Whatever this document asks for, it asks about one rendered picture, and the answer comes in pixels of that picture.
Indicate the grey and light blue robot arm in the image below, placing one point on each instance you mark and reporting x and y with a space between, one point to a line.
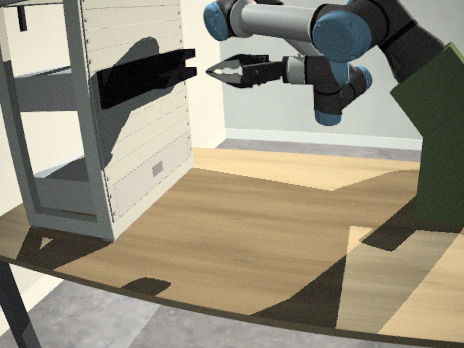
344 33

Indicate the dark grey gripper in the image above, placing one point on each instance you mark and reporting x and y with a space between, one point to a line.
235 61

